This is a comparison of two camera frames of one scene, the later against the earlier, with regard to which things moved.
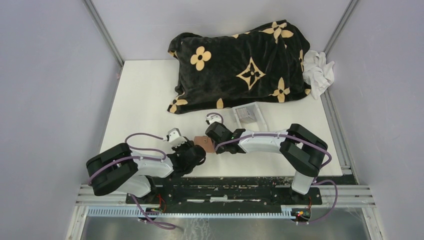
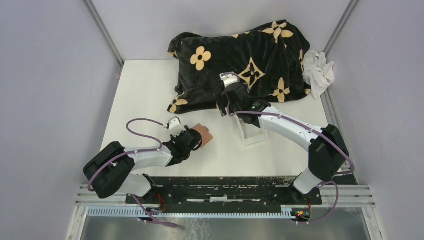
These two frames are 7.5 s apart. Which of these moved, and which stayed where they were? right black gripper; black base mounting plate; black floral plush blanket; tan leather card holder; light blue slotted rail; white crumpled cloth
Moved: tan leather card holder; right black gripper
Stayed: black floral plush blanket; black base mounting plate; light blue slotted rail; white crumpled cloth
